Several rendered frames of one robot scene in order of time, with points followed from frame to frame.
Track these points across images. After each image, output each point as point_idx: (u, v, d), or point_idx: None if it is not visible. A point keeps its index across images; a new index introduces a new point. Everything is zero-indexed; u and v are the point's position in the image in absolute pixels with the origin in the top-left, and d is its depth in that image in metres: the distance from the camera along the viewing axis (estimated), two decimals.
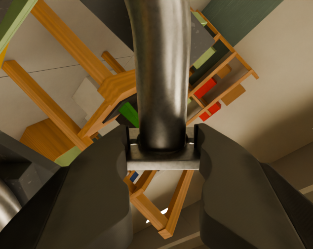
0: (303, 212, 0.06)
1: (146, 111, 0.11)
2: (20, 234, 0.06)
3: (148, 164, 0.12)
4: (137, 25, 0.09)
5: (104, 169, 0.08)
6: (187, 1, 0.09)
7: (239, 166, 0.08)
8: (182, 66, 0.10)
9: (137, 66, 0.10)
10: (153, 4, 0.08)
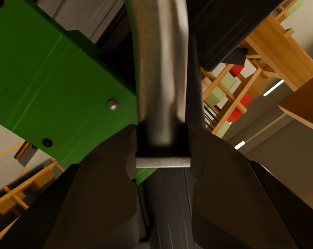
0: (293, 208, 0.07)
1: (145, 109, 0.11)
2: (30, 229, 0.06)
3: (147, 161, 0.12)
4: (136, 24, 0.10)
5: (113, 168, 0.08)
6: (184, 1, 0.09)
7: (229, 164, 0.09)
8: (179, 64, 0.10)
9: (136, 64, 0.11)
10: (151, 4, 0.09)
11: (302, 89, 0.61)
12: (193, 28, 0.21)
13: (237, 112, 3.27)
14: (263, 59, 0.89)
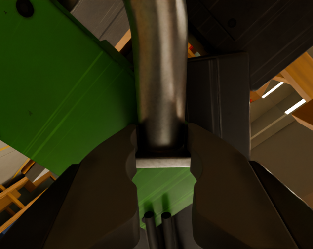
0: (293, 208, 0.07)
1: (145, 110, 0.11)
2: (30, 229, 0.06)
3: (147, 161, 0.12)
4: (136, 25, 0.09)
5: (113, 168, 0.08)
6: (183, 1, 0.09)
7: (229, 164, 0.09)
8: (179, 65, 0.10)
9: (136, 65, 0.11)
10: (150, 4, 0.09)
11: None
12: (241, 42, 0.18)
13: None
14: None
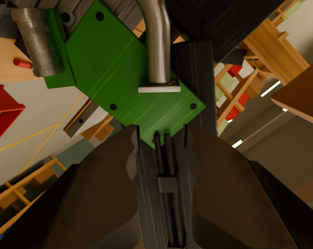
0: (292, 208, 0.07)
1: (151, 63, 0.25)
2: (31, 229, 0.06)
3: (152, 88, 0.26)
4: (148, 24, 0.23)
5: (114, 168, 0.08)
6: (167, 15, 0.23)
7: (228, 164, 0.09)
8: (166, 42, 0.24)
9: (147, 42, 0.24)
10: (154, 17, 0.22)
11: (291, 84, 0.72)
12: (209, 33, 0.32)
13: (235, 110, 3.39)
14: (258, 58, 1.00)
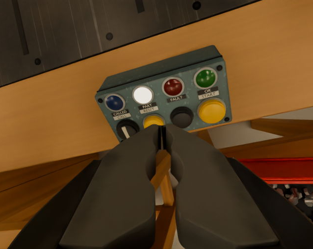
0: (270, 201, 0.07)
1: None
2: (52, 220, 0.06)
3: None
4: None
5: (133, 167, 0.08)
6: None
7: (209, 163, 0.09)
8: None
9: None
10: None
11: None
12: None
13: None
14: None
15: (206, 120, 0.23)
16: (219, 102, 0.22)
